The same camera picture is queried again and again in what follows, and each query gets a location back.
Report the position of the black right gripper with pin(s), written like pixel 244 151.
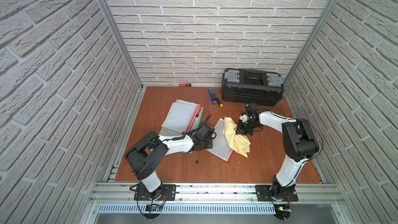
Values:
pixel 240 129

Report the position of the red zip mesh document bag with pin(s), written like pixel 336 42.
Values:
pixel 220 146

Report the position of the yellow wiping cloth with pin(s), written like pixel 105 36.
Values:
pixel 237 142

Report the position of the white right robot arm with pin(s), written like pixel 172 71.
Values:
pixel 300 145

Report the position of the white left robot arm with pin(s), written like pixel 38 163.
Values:
pixel 146 155

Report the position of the white red zip document bag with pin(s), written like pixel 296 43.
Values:
pixel 179 116

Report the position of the green zip mesh document bag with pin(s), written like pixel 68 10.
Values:
pixel 169 130

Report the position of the yellow black screwdriver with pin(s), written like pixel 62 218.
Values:
pixel 219 102

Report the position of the black plastic toolbox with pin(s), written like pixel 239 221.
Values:
pixel 252 86

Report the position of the blue utility knife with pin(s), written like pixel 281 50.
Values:
pixel 212 96

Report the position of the orange black tool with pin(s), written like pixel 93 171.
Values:
pixel 185 85

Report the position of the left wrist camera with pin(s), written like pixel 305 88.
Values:
pixel 206 131

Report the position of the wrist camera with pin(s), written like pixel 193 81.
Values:
pixel 206 131
pixel 252 111

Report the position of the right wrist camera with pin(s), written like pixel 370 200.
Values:
pixel 252 111

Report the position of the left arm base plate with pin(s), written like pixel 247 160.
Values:
pixel 166 192

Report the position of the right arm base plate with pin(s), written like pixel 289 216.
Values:
pixel 276 193

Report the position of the aluminium front rail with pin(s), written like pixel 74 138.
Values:
pixel 215 193

